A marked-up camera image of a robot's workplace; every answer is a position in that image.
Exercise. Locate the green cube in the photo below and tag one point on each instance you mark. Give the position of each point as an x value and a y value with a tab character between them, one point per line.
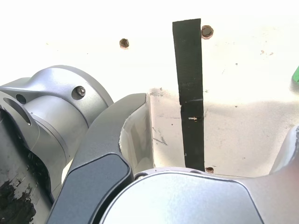
297	75

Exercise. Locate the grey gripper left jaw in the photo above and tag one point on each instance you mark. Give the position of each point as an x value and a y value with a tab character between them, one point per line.
98	163

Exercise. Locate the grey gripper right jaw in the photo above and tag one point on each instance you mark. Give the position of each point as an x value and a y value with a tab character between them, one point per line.
187	200

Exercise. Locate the black tape strip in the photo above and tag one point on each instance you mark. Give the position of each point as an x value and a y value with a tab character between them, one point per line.
190	70

